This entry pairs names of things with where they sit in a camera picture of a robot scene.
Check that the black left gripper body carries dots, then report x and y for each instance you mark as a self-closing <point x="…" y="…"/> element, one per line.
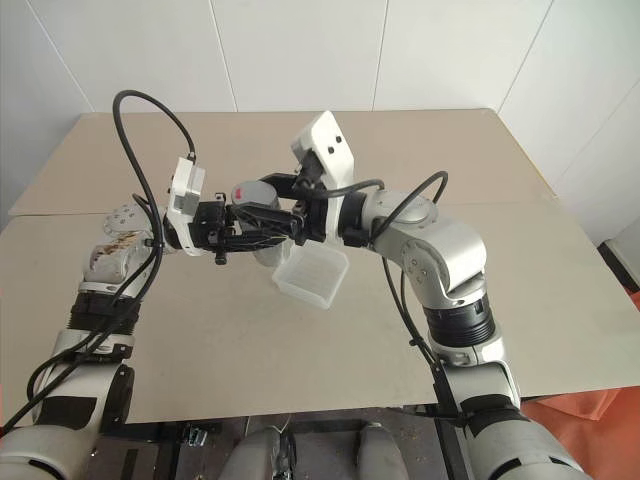
<point x="212" y="230"/>

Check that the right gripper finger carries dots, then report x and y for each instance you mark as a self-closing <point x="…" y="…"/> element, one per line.
<point x="285" y="178"/>
<point x="275" y="216"/>

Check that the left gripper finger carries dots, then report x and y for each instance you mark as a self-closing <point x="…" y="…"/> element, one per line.
<point x="255" y="242"/>
<point x="260" y="230"/>

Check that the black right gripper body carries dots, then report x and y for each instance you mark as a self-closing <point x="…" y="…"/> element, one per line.
<point x="312" y="220"/>

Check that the grey cylindrical can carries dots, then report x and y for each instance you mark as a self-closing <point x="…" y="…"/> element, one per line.
<point x="270" y="256"/>

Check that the grey jar lid red label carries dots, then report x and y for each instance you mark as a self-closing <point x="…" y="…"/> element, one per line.
<point x="260" y="192"/>

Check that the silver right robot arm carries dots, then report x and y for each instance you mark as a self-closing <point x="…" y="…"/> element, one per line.
<point x="440" y="245"/>

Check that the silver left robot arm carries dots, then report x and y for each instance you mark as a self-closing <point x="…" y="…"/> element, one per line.
<point x="110" y="260"/>

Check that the translucent white plastic box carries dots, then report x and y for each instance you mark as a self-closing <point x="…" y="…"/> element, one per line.
<point x="312" y="280"/>

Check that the small metal clamp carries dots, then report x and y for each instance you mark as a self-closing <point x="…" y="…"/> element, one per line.
<point x="195" y="435"/>

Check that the grey rounded shape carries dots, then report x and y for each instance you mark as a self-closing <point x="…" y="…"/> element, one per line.
<point x="260" y="452"/>
<point x="380" y="450"/>

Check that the black red-edged object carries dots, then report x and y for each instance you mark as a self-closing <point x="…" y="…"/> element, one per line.
<point x="627" y="270"/>

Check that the orange sheet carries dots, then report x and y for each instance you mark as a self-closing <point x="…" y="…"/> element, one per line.
<point x="590" y="415"/>

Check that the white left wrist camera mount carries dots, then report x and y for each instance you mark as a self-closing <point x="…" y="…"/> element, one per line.
<point x="182" y="200"/>

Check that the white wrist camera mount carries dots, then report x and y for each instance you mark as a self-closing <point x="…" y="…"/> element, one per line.
<point x="332" y="145"/>
<point x="182" y="200"/>

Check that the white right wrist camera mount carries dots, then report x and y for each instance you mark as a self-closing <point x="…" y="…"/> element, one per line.
<point x="332" y="145"/>

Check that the black table frame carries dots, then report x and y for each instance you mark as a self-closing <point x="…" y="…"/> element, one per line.
<point x="447" y="450"/>

